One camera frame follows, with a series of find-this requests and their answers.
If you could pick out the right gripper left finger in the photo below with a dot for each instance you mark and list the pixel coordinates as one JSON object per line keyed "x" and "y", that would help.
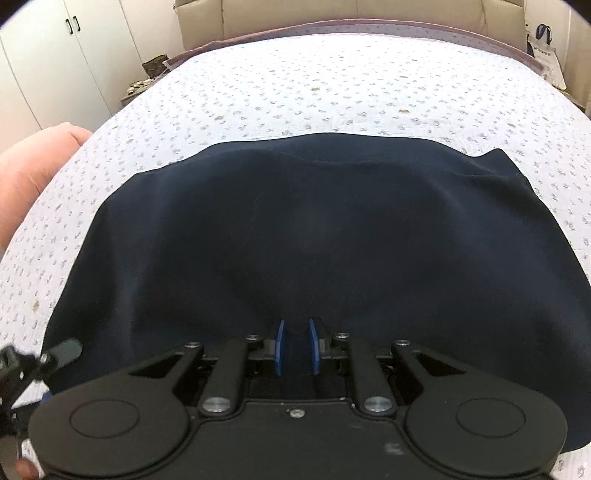
{"x": 243, "y": 360}

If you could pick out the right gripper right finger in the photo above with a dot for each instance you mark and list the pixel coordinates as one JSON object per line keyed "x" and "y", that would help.
{"x": 345, "y": 365}

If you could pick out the black hoodie white stripes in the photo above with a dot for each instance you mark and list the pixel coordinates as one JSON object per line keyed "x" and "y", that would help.
{"x": 383, "y": 238}

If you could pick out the pink folded blanket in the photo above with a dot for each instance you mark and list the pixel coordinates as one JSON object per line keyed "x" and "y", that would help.
{"x": 29, "y": 166}

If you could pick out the left bedside table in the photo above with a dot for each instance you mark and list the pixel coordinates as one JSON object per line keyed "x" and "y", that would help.
{"x": 136, "y": 89}

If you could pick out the bed with floral sheet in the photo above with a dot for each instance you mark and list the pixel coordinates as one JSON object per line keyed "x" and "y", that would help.
{"x": 340, "y": 83}

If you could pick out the white wardrobe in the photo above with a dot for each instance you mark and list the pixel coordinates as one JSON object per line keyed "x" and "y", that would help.
{"x": 73, "y": 61}

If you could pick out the brown patterned bag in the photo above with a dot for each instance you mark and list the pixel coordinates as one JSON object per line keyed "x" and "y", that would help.
{"x": 155, "y": 66}

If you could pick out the beige padded headboard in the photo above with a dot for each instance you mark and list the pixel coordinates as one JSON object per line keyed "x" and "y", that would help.
{"x": 203, "y": 21}

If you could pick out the white tote bag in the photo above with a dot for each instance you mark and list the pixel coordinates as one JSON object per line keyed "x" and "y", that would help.
{"x": 539, "y": 46}

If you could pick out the beige curtain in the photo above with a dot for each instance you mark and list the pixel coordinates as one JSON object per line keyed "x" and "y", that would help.
{"x": 578, "y": 60}

